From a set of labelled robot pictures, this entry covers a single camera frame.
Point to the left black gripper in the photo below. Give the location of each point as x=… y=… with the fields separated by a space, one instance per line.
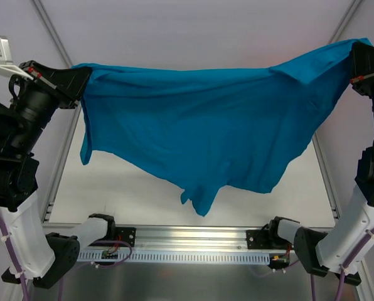
x=44 y=83

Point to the teal blue t shirt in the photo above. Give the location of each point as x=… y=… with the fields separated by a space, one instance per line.
x=205 y=129

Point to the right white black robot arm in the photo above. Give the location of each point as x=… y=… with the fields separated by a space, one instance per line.
x=340 y=250

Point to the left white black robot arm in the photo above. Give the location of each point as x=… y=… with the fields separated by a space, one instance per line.
x=36 y=256

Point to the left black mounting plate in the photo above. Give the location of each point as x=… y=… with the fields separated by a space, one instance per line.
x=126 y=234

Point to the black mounting plate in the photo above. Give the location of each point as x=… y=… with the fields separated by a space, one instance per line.
x=126 y=234
x=258 y=240

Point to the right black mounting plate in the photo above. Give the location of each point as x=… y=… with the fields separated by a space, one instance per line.
x=258 y=240

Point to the right aluminium corner post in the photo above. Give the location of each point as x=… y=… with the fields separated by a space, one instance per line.
x=345 y=20

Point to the aluminium corner post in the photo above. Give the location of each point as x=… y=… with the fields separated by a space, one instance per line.
x=51 y=31
x=345 y=20

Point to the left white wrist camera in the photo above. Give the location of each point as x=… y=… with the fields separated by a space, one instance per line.
x=7 y=67

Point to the left aluminium corner post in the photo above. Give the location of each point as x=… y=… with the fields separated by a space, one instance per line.
x=51 y=31

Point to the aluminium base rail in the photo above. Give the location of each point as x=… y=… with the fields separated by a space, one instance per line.
x=198 y=238

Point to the white slotted cable duct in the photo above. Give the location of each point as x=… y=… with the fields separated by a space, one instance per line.
x=196 y=257

